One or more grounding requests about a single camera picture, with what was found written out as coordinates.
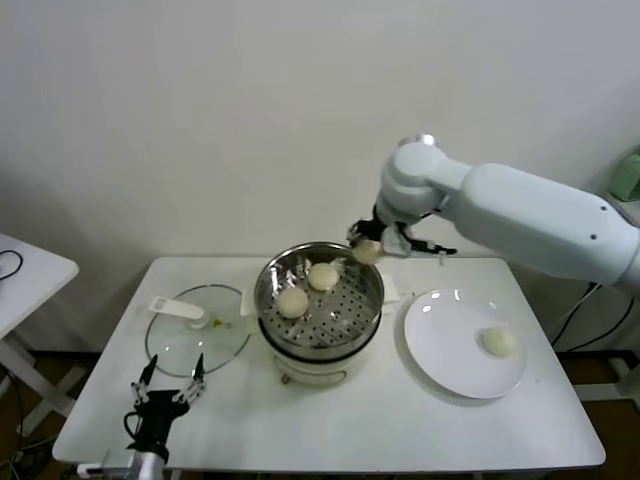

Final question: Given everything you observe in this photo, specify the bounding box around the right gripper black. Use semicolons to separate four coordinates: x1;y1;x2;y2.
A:
347;215;417;259

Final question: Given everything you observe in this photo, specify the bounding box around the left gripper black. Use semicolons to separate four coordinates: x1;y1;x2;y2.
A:
127;352;207;451

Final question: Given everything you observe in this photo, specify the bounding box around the white steamed baozi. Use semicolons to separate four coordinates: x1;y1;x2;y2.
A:
307;263;338;292
481;327;517;359
276;288;309;320
352;239;385;265

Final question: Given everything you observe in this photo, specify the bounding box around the stainless steel steamer basket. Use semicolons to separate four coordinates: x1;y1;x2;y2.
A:
239;242;401;351

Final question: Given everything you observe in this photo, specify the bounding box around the white round plate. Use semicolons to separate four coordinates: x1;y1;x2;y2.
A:
403;288;528;400

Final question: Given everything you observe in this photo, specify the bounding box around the cream electric pot base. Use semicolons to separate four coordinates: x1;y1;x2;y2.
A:
257;312;384;386

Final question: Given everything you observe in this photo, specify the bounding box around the white side table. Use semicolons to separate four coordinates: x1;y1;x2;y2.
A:
0;233;89;436

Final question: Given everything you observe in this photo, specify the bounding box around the white shelf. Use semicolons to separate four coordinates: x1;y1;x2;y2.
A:
603;191;640;226

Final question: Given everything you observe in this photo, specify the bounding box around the pale green appliance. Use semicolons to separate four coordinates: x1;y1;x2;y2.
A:
610;144;640;202

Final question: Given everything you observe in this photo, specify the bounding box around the glass lid white handle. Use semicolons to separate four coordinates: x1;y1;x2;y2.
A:
144;284;252;378

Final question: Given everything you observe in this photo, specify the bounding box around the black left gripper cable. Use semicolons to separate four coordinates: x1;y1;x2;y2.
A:
123;410;144;444

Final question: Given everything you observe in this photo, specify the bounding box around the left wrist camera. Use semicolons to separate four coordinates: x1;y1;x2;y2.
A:
77;449;139;476

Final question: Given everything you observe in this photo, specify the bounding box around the black floor cable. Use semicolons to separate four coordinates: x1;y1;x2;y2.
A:
0;367;31;454

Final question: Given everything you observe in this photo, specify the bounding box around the black cable on side table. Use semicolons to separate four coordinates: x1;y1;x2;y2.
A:
0;249;24;281

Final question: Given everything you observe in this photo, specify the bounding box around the black background cable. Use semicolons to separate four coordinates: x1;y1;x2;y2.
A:
552;297;629;351

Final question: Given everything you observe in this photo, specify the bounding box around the white floor frame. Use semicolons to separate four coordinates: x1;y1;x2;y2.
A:
579;349;640;402

